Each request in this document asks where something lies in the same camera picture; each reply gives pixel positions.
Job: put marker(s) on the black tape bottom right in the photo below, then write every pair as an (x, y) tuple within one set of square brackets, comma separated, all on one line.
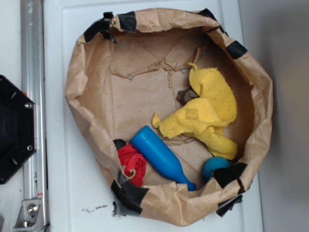
[(225, 176)]

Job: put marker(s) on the blue plastic bottle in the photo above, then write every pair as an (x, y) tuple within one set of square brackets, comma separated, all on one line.
[(160, 156)]

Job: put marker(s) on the blue ball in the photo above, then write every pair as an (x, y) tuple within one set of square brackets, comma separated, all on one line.
[(213, 164)]

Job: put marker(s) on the aluminium frame rail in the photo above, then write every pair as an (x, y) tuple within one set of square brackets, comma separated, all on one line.
[(32, 67)]

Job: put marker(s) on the black tape top left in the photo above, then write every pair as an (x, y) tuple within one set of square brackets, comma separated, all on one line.
[(101, 26)]

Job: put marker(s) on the metal corner bracket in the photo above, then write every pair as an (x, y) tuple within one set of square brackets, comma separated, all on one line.
[(30, 217)]

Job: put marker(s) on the yellow cloth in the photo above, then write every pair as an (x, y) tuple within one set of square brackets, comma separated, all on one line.
[(205, 116)]

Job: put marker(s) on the black tape top right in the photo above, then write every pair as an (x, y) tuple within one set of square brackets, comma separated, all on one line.
[(236, 50)]

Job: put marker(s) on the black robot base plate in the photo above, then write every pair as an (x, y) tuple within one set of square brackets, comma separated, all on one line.
[(17, 129)]

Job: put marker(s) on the red crumpled cloth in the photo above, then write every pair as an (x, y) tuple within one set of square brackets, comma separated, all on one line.
[(133, 164)]

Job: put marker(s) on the black tape bottom left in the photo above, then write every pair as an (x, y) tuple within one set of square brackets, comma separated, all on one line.
[(127, 197)]

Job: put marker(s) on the brown paper bag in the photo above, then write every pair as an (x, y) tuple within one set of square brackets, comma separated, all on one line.
[(114, 89)]

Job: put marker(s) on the black tape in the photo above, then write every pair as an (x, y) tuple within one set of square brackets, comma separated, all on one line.
[(127, 197), (225, 176), (101, 26), (236, 50)]

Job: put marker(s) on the small brown rock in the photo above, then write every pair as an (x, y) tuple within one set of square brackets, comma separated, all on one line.
[(184, 96)]

